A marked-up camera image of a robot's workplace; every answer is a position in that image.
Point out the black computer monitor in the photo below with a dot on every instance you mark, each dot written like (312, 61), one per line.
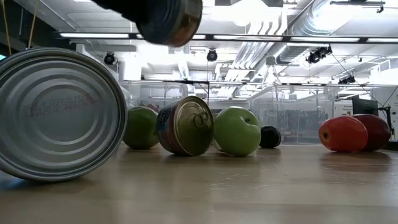
(365, 107)

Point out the dark red apple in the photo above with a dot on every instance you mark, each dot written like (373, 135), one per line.
(377, 130)

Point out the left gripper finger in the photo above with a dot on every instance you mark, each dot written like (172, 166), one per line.
(124, 7)

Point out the blue red label can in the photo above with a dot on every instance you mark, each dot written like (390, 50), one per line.
(186, 127)

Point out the dark green apple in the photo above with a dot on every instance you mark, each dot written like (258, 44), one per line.
(141, 129)

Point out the black ceiling spotlight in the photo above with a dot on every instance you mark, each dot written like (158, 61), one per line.
(318, 54)
(346, 80)
(109, 58)
(212, 55)

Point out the silver ventilation duct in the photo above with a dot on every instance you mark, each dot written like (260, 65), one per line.
(311, 21)

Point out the orange red apple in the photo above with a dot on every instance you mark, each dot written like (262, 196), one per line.
(342, 133)

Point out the clear plastic bottle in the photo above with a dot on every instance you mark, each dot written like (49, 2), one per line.
(271, 76)

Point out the long ceiling light strip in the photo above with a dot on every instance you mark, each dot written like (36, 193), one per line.
(93, 35)

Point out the clear plastic bin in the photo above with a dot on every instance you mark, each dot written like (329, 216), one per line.
(295, 105)
(146, 93)

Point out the dark plum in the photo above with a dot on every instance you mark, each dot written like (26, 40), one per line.
(270, 137)

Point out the small tin can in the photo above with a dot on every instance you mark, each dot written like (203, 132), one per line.
(174, 25)

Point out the green label tuna can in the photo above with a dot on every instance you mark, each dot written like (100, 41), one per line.
(59, 115)

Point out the light green apple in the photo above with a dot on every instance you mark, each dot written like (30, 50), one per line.
(236, 132)

